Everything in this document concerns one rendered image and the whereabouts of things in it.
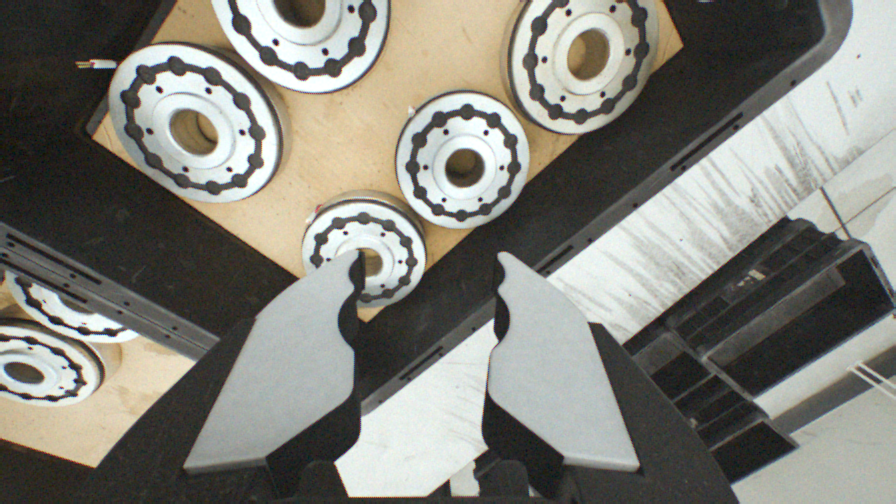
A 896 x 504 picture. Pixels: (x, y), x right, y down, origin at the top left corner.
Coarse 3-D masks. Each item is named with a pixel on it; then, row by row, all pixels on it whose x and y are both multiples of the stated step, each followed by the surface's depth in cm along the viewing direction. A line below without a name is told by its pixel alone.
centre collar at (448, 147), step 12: (444, 144) 24; (456, 144) 24; (468, 144) 24; (480, 144) 24; (444, 156) 24; (480, 156) 25; (492, 156) 25; (432, 168) 25; (444, 168) 25; (492, 168) 25; (444, 180) 25; (480, 180) 26; (492, 180) 26; (444, 192) 26; (456, 192) 26; (468, 192) 26; (480, 192) 26
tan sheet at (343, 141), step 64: (192, 0) 22; (320, 0) 22; (448, 0) 23; (512, 0) 23; (384, 64) 24; (448, 64) 25; (576, 64) 26; (320, 128) 26; (384, 128) 26; (320, 192) 28; (384, 192) 29
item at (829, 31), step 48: (816, 0) 16; (816, 48) 17; (768, 96) 18; (720, 144) 19; (624, 192) 20; (0, 240) 18; (48, 240) 18; (576, 240) 21; (96, 288) 20; (192, 336) 22; (384, 384) 26
